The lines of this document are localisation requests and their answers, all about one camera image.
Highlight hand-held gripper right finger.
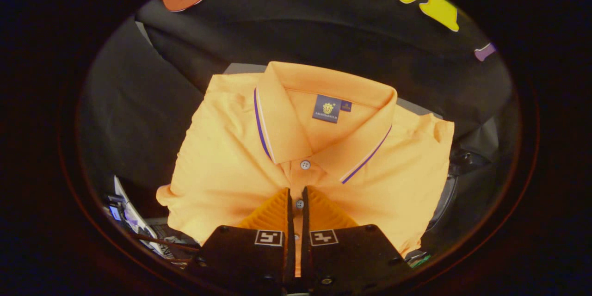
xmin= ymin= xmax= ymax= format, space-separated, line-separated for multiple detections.
xmin=301 ymin=186 xmax=414 ymax=294

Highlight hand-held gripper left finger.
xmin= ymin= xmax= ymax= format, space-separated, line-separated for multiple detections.
xmin=187 ymin=187 xmax=296 ymax=294

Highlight orange polo shirt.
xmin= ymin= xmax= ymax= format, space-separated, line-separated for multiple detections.
xmin=156 ymin=61 xmax=455 ymax=278

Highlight white device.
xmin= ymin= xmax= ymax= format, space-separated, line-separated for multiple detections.
xmin=113 ymin=176 xmax=162 ymax=256

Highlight grey cabinet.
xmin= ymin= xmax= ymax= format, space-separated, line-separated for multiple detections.
xmin=222 ymin=62 xmax=444 ymax=121

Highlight thin black cables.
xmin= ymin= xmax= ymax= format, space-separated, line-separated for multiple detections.
xmin=134 ymin=233 xmax=199 ymax=264

